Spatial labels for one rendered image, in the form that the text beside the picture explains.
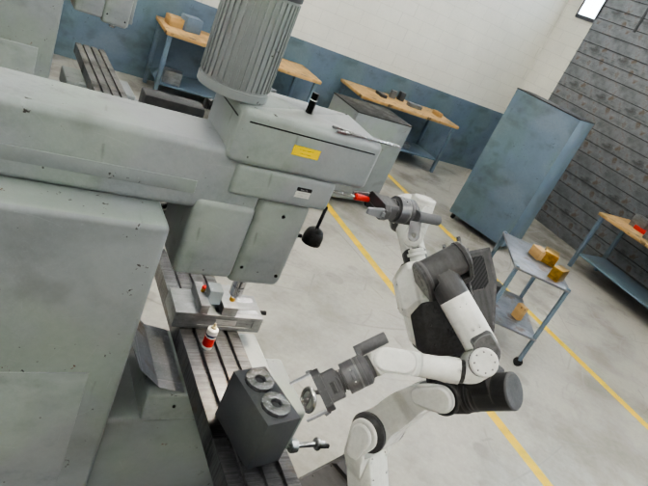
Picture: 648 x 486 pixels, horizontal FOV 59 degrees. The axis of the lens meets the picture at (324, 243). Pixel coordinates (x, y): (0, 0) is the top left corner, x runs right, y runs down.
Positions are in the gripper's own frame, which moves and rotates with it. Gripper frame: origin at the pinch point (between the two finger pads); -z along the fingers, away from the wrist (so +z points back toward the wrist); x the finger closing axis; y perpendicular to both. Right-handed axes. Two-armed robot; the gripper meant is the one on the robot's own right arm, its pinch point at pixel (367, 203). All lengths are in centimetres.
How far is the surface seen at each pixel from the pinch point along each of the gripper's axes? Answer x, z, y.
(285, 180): -2.7, -28.8, -0.8
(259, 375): 21, -25, 54
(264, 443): 39, -26, 62
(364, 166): -1.7, -5.8, -11.2
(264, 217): -4.7, -29.7, 13.3
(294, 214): -4.7, -20.3, 10.6
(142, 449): 1, -44, 109
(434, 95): -664, 549, 61
